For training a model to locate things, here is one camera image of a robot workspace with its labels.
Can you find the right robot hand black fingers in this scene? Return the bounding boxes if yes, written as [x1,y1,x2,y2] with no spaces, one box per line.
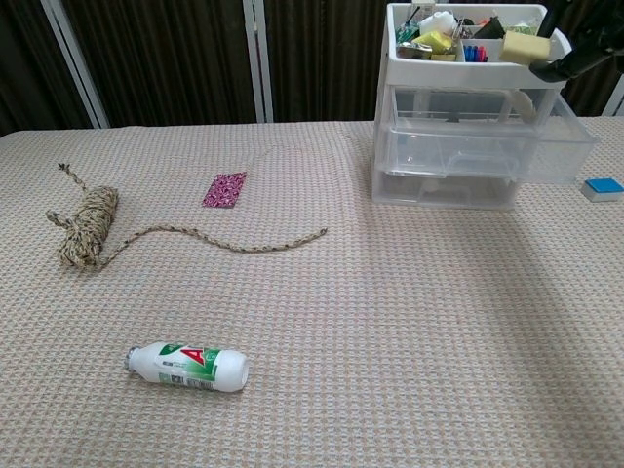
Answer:
[528,0,624,83]

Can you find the yellow sponge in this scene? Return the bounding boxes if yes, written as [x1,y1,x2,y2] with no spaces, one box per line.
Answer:
[499,31,552,66]

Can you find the black pouch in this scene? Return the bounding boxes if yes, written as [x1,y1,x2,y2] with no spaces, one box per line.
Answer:
[472,17,506,40]

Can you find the blue square sponge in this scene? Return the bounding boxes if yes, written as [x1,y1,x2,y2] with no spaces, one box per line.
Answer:
[580,177,624,202]

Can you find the yellow packet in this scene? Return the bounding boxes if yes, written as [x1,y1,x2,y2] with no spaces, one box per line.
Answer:
[412,30,458,54]

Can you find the green mint packet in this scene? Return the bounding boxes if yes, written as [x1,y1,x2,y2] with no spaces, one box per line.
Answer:
[395,20,421,44]

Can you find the pink patterned card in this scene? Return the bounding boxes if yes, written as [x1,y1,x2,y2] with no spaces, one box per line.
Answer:
[201,171,248,210]

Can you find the beige woven tablecloth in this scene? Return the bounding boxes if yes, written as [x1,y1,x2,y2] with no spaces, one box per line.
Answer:
[0,119,624,468]

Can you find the white bottle green label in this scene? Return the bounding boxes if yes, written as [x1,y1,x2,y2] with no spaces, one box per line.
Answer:
[127,340,250,394]

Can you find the braided twine bundle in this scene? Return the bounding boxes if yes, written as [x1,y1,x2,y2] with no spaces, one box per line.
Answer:
[46,163,329,272]

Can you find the grey metal frame post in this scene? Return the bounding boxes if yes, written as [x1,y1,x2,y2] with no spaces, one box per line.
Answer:
[602,72,624,116]
[38,0,109,129]
[243,0,274,123]

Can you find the white drawer organizer with items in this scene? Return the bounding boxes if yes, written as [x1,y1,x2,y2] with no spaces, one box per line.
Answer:
[370,2,572,211]

